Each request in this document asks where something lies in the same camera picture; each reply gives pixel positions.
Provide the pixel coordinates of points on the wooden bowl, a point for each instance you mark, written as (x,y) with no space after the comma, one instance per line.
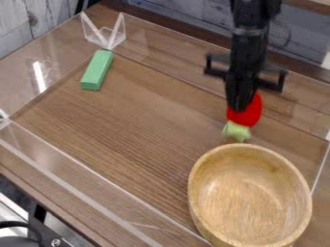
(249,197)

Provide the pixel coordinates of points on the green rectangular block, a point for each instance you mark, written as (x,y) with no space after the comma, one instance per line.
(97,70)

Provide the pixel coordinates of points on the black table leg bracket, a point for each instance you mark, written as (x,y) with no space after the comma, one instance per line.
(51,239)

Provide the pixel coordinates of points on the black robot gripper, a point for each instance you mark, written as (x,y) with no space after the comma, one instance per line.
(244,67)

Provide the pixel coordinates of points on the clear acrylic tray walls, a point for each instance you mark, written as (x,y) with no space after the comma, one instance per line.
(103,156)

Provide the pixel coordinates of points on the red plush strawberry toy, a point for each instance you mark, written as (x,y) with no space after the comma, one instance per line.
(242,121)

